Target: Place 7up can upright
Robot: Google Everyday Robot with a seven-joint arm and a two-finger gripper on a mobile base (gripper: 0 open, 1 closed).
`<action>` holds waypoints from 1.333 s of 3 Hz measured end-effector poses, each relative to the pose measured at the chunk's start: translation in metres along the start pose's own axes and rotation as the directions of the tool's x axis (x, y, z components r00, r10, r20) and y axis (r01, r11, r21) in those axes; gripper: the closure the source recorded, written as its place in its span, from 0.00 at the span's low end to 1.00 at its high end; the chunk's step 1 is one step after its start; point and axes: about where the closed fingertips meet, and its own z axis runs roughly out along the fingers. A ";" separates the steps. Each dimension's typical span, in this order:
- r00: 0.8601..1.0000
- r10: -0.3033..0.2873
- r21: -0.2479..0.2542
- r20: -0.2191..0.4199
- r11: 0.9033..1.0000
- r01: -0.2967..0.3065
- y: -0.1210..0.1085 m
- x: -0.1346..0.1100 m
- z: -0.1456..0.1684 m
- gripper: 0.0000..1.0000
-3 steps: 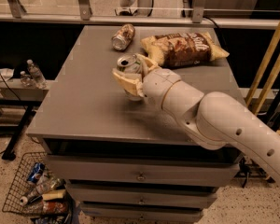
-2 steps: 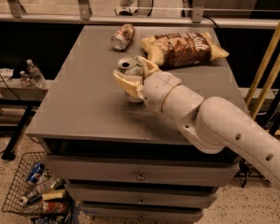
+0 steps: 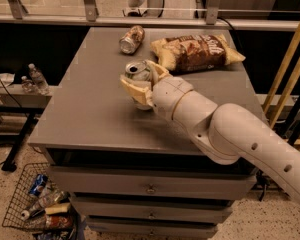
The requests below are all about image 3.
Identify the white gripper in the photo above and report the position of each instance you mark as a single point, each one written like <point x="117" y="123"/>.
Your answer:
<point x="170" y="93"/>

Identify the green white 7up can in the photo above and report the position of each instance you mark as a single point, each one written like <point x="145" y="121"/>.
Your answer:
<point x="137" y="70"/>

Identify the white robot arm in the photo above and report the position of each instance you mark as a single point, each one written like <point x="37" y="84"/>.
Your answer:
<point x="224" y="133"/>

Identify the brown soda can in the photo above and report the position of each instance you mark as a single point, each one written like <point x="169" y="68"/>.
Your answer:
<point x="132" y="39"/>

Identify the blue pepsi can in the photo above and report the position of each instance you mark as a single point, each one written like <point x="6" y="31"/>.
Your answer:
<point x="38" y="185"/>

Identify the brown yellow chip bag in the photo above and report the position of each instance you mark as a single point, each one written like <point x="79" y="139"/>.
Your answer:
<point x="194" y="53"/>

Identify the tall clear water bottle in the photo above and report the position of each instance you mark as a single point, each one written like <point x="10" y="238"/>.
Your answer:
<point x="38" y="79"/>

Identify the small clear water bottle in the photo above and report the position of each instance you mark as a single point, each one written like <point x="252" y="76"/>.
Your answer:
<point x="27" y="85"/>

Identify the black side table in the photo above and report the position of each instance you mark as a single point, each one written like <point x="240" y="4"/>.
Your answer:
<point x="19" y="112"/>

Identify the clear plastic bottle in basket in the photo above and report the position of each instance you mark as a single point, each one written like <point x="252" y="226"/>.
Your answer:
<point x="43" y="202"/>

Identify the metal railing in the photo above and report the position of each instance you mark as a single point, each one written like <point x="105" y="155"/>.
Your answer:
<point x="243" y="14"/>

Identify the yellow sponge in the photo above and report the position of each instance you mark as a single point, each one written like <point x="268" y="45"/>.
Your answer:
<point x="58" y="208"/>

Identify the red snack bag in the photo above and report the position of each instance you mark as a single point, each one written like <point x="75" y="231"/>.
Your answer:
<point x="58" y="222"/>

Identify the wire basket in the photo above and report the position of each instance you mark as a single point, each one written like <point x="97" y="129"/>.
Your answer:
<point x="21" y="200"/>

